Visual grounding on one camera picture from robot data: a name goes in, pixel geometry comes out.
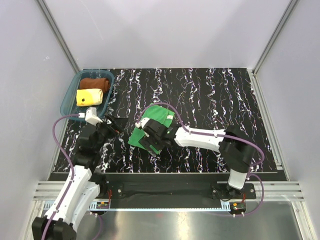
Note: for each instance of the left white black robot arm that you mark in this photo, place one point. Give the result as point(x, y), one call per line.
point(82, 186)

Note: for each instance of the yellow towel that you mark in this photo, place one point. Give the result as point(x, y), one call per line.
point(89, 97)

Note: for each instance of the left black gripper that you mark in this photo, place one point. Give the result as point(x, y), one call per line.
point(115, 125)

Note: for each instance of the right aluminium frame post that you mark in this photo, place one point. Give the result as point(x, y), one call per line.
point(276, 33)

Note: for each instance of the brown towel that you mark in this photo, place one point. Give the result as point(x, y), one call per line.
point(95, 83)

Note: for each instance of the left aluminium frame post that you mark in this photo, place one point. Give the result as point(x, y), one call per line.
point(57, 34)

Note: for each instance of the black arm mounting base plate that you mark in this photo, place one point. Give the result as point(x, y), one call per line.
point(167, 186)

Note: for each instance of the green towel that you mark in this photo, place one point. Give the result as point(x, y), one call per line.
point(156, 112)

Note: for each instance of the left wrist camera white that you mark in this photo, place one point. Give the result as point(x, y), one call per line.
point(90, 116)

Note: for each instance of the teal transparent plastic bin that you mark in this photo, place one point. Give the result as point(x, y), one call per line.
point(69, 107)

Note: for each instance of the aluminium frame post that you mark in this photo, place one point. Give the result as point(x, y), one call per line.
point(57, 34)
point(276, 33)

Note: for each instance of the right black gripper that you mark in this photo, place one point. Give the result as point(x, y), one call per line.
point(146, 141)

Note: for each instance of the aluminium frame rail front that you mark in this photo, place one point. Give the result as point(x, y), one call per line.
point(192, 197)

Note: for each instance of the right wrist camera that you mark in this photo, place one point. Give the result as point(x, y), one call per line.
point(141, 123)

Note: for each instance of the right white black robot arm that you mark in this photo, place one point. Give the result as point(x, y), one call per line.
point(236, 152)

